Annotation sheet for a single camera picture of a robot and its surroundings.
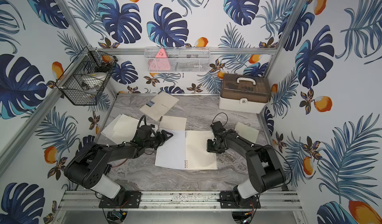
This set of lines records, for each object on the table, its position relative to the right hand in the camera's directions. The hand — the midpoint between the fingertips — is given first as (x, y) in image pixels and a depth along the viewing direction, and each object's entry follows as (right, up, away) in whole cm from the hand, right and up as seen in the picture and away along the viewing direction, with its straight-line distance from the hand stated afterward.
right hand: (210, 149), depth 90 cm
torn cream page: (-57, +11, +11) cm, 59 cm away
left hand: (-24, +8, -1) cm, 25 cm away
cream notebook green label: (-14, -1, +2) cm, 15 cm away
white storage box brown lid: (+23, +35, +7) cm, 43 cm away
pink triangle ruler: (-30, +52, 0) cm, 60 cm away
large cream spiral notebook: (-36, +27, +24) cm, 52 cm away
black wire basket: (-70, +40, -10) cm, 81 cm away
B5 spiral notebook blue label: (-24, +15, +13) cm, 31 cm away
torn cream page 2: (-68, +9, +11) cm, 70 cm away
